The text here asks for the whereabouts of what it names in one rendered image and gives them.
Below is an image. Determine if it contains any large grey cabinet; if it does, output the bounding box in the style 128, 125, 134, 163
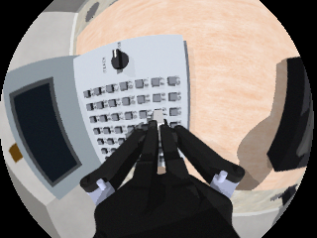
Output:
3, 34, 190, 200

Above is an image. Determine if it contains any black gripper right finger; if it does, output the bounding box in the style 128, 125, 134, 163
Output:
158, 110, 245, 215

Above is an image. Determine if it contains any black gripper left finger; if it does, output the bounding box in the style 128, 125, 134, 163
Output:
80, 110, 159, 217

